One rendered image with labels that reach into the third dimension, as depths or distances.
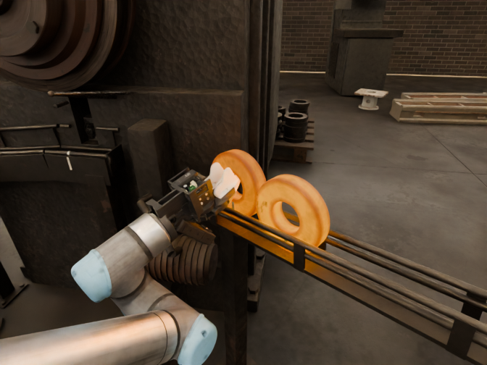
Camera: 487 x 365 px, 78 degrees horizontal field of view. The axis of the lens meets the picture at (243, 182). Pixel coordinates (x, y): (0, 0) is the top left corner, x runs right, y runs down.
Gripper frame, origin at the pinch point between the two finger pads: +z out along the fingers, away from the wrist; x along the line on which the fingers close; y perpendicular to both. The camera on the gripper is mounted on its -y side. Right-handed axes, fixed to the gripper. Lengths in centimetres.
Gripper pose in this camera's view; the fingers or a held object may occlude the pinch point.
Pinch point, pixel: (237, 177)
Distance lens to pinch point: 66.4
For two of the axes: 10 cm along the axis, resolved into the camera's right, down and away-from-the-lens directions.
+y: -1.8, -7.6, -6.2
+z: 6.8, -5.6, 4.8
